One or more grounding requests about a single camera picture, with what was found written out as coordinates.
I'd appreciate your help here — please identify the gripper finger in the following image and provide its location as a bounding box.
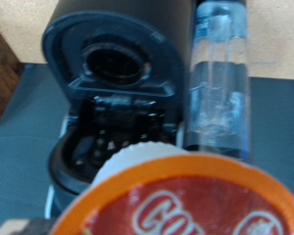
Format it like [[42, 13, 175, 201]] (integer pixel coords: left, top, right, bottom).
[[0, 217, 58, 235]]

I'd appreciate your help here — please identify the coffee pod with orange lid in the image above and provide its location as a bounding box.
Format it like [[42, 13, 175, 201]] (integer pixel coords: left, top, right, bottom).
[[48, 141, 294, 235]]

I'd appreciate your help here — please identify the silver Keurig handle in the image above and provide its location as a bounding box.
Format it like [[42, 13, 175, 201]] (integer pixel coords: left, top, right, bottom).
[[182, 0, 253, 163]]

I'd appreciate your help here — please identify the black Keurig coffee machine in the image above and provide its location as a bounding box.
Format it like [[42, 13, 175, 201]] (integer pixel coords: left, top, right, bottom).
[[40, 0, 200, 219]]

